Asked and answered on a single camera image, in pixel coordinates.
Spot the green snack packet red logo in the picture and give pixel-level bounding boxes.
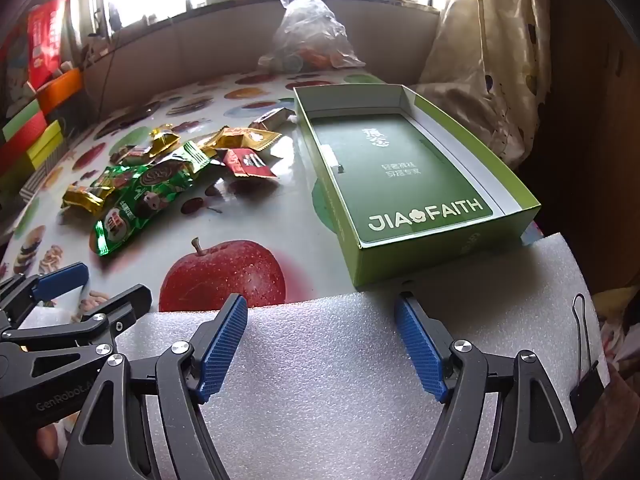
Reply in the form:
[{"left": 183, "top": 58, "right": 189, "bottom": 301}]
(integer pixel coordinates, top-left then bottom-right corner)
[{"left": 91, "top": 187, "right": 173, "bottom": 257}]

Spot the person's left hand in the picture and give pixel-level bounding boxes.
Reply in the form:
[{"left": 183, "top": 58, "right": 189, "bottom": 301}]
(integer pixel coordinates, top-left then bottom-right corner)
[{"left": 35, "top": 417, "right": 81, "bottom": 461}]

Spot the yellow cartoon print snack packet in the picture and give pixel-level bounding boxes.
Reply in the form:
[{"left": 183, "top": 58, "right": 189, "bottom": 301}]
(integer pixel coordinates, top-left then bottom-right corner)
[{"left": 200, "top": 126, "right": 283, "bottom": 153}]

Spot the small pink candy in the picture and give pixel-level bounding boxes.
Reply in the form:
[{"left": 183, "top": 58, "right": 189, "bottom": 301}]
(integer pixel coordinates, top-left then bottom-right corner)
[{"left": 116, "top": 144, "right": 152, "bottom": 166}]

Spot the cream patterned curtain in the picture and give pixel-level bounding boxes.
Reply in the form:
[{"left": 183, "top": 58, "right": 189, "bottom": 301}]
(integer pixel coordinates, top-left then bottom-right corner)
[{"left": 417, "top": 0, "right": 553, "bottom": 168}]

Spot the orange box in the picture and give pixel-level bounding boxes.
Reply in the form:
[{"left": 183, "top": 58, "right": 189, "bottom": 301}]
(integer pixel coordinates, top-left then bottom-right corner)
[{"left": 37, "top": 67, "right": 83, "bottom": 115}]

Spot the gold orange snack packet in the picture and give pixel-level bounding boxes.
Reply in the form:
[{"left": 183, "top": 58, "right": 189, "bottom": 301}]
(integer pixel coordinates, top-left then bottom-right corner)
[{"left": 150, "top": 126, "right": 182, "bottom": 158}]

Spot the clear plastic bag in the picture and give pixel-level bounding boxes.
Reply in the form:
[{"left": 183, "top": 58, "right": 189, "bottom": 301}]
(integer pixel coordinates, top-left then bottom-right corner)
[{"left": 257, "top": 0, "right": 366, "bottom": 73}]

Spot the black binder clip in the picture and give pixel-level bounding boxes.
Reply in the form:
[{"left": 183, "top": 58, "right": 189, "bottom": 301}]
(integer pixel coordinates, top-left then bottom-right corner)
[{"left": 570, "top": 292, "right": 608, "bottom": 423}]

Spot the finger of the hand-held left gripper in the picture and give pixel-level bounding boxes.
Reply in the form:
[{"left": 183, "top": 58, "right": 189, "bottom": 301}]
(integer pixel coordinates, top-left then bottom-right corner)
[
  {"left": 0, "top": 261, "right": 91, "bottom": 333},
  {"left": 0, "top": 284, "right": 153, "bottom": 356}
]

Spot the colourful printed bag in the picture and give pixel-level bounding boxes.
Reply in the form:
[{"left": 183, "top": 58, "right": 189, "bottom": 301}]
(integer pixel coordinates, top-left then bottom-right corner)
[{"left": 0, "top": 25, "right": 36, "bottom": 106}]

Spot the red textured box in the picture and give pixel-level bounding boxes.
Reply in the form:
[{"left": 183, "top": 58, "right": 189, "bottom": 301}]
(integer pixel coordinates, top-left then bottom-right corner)
[{"left": 0, "top": 110, "right": 48, "bottom": 173}]

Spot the white foam sheet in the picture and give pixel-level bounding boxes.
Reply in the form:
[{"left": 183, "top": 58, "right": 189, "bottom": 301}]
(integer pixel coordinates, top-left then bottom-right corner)
[{"left": 115, "top": 232, "right": 611, "bottom": 480}]

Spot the green snack packet cookie print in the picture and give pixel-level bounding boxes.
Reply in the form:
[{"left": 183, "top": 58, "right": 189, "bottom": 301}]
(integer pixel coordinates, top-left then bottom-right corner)
[{"left": 107, "top": 142, "right": 213, "bottom": 211}]

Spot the black white striped box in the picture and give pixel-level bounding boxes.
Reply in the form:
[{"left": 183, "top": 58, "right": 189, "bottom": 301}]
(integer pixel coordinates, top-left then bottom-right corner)
[{"left": 20, "top": 147, "right": 68, "bottom": 201}]

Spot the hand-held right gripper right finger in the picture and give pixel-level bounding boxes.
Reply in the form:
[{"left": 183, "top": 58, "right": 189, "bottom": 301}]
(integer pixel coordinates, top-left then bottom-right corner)
[{"left": 394, "top": 292, "right": 586, "bottom": 480}]

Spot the green flat box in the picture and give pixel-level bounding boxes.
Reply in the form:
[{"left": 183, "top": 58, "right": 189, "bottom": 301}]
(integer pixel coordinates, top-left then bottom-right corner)
[{"left": 2, "top": 99, "right": 41, "bottom": 142}]

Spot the yellow-green box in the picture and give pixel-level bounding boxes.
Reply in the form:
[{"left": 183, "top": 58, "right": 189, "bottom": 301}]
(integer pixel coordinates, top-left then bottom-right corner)
[{"left": 25, "top": 120, "right": 66, "bottom": 173}]

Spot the green cardboard box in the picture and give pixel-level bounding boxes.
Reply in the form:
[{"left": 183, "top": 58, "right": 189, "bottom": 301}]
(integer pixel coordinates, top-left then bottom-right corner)
[{"left": 292, "top": 82, "right": 542, "bottom": 291}]

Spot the fruit printed tablecloth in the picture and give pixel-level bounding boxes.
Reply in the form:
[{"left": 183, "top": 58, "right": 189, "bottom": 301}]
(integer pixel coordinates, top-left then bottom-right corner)
[{"left": 0, "top": 71, "right": 543, "bottom": 313}]

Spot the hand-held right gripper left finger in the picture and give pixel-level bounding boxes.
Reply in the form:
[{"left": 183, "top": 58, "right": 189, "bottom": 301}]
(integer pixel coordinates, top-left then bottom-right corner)
[{"left": 59, "top": 292, "right": 249, "bottom": 480}]

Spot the red snack bag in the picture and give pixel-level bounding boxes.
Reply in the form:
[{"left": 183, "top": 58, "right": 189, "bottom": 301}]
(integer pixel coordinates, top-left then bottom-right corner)
[{"left": 27, "top": 0, "right": 71, "bottom": 88}]

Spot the red black snack bar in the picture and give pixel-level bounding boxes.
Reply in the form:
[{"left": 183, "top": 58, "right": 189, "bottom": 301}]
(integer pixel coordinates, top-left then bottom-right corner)
[{"left": 220, "top": 147, "right": 279, "bottom": 179}]

